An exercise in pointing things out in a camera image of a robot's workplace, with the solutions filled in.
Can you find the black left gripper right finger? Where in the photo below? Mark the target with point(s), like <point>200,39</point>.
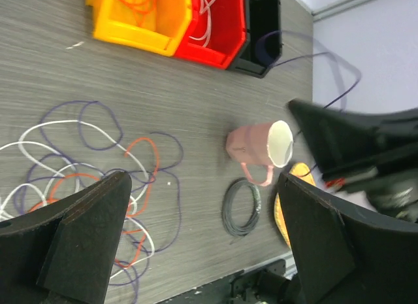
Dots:
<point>345,253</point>

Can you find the pink white mug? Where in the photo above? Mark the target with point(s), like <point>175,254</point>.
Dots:
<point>269,145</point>

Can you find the aluminium corner post right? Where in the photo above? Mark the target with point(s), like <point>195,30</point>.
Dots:
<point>337,8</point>

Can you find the black plastic bin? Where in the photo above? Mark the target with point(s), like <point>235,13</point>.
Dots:
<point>263,45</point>

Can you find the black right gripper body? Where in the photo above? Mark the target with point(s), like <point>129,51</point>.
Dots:
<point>394,195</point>

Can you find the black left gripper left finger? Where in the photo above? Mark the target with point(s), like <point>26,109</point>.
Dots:
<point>64,252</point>

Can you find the orange woven mat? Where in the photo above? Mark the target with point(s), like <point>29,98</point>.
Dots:
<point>303,172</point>

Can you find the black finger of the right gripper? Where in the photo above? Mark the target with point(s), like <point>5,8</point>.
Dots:
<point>349,147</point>

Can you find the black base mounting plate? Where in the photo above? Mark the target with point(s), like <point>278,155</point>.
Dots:
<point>263,284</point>

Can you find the red plastic bin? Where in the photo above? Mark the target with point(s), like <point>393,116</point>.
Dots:
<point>216,33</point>

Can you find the yellow plastic bin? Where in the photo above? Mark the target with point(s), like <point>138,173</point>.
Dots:
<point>156,26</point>

